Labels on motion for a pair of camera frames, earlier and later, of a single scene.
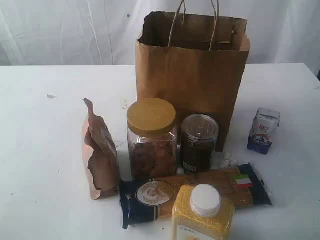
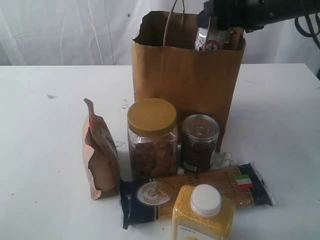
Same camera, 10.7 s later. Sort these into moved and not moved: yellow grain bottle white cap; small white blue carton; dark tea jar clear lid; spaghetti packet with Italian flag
Moved: small white blue carton
Not moved: yellow grain bottle white cap; dark tea jar clear lid; spaghetti packet with Italian flag
